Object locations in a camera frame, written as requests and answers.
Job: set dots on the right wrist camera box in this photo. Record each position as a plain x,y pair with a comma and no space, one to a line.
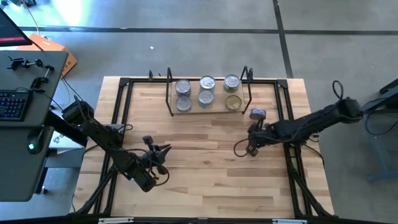
252,151

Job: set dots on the wooden shelf with black frame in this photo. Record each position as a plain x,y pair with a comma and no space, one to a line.
219,109

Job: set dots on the black computer mouse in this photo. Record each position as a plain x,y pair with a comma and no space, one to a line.
35,143

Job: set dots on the black keyboard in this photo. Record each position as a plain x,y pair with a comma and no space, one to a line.
14,105

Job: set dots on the teal label tuna can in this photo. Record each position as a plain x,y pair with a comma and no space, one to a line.
207,83
206,99

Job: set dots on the monitor with red stripe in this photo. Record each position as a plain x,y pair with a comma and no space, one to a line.
9,31

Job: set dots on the black floor device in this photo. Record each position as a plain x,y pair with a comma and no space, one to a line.
30,2

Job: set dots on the white metal bracket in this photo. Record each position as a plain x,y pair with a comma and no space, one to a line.
289,221
115,220

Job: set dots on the blue label tuna can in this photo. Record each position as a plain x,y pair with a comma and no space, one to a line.
183,104
183,88
257,112

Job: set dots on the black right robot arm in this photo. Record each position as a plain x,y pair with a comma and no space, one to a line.
311,123

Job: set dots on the grey blue metal stand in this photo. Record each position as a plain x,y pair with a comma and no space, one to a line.
377,149

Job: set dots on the grey desk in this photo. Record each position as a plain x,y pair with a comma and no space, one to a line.
18,155

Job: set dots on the white box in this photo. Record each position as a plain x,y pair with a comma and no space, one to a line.
59,140

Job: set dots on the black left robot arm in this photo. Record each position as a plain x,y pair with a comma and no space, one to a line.
102,137

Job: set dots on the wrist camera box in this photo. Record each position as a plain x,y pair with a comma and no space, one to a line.
148,141
252,151

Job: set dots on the black clamp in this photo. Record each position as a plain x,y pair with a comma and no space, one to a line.
18,63
38,81

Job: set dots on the black aluminium table frame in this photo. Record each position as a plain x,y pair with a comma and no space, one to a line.
143,80

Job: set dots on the orange box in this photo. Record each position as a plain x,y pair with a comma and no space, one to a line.
53,46

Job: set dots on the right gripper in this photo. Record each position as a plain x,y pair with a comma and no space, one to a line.
262,135

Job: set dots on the green label tuna can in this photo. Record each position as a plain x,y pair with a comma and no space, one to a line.
231,83
233,103

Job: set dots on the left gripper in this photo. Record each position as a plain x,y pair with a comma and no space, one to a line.
152,161

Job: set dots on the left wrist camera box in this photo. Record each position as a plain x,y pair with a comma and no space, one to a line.
148,141

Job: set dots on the black desk beam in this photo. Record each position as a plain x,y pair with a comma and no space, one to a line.
66,129

